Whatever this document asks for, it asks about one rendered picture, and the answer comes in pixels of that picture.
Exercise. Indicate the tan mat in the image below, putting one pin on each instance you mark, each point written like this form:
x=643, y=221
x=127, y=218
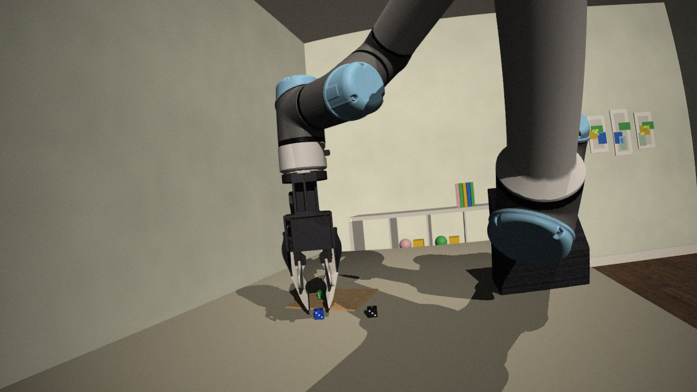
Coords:
x=343, y=300

